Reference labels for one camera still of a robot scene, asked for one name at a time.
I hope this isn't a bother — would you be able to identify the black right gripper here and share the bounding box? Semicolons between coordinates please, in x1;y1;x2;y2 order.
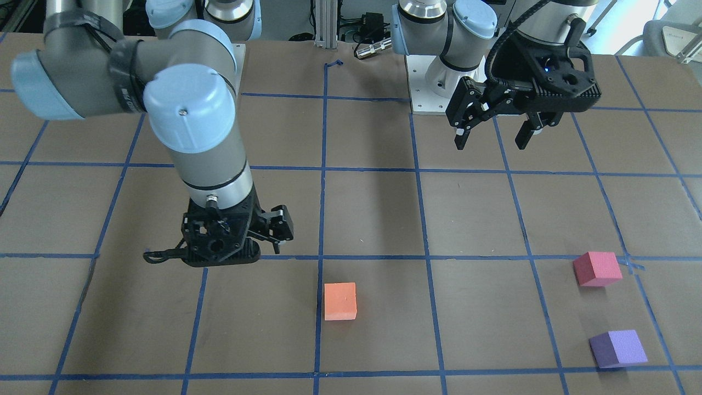
236;187;294;255

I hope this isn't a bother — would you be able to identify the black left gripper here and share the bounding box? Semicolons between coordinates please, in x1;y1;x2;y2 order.
445;76;563;150

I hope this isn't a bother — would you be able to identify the orange foam cube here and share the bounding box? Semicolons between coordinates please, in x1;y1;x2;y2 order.
323;283;358;321

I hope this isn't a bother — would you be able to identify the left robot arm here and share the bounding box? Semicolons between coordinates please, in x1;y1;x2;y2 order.
390;1;602;150

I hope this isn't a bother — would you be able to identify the red foam cube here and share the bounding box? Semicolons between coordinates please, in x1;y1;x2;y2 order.
573;251;624;287

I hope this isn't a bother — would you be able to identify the grey office chair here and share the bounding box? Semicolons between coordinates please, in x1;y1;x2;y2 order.
616;1;701;64

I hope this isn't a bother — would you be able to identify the purple foam cube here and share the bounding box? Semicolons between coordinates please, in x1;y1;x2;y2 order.
588;329;648;369

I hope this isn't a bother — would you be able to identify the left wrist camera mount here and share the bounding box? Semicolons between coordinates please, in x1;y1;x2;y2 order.
489;30;603;112

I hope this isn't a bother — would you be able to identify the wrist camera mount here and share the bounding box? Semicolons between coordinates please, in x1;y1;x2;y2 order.
144;195;262;268
489;30;603;112

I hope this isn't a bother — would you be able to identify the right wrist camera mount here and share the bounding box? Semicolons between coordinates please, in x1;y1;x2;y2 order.
144;195;262;268

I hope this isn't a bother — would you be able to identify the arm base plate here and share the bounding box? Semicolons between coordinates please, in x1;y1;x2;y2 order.
405;55;485;115

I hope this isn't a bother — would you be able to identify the silver cable connector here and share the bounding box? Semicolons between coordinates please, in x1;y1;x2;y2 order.
353;38;393;60

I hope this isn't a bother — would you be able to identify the black cable bundle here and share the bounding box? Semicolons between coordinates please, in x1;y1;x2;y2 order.
337;11;391;44

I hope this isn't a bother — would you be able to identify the aluminium frame post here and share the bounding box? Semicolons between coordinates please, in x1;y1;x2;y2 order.
313;0;339;50

